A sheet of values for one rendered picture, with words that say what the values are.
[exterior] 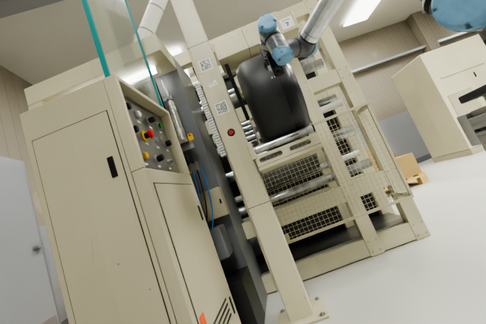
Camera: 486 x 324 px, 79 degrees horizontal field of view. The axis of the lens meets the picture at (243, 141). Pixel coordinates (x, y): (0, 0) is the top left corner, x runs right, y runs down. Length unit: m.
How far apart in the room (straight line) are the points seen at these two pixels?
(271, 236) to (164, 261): 0.76
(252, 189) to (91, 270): 0.88
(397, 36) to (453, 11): 8.64
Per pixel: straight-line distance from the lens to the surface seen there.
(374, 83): 8.49
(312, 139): 1.59
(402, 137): 8.34
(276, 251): 1.69
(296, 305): 1.76
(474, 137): 1.02
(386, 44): 9.15
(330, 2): 1.17
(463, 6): 0.78
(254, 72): 1.60
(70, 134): 1.23
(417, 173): 4.88
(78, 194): 1.19
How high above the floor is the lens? 0.67
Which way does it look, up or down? 11 degrees up
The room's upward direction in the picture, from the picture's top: 21 degrees counter-clockwise
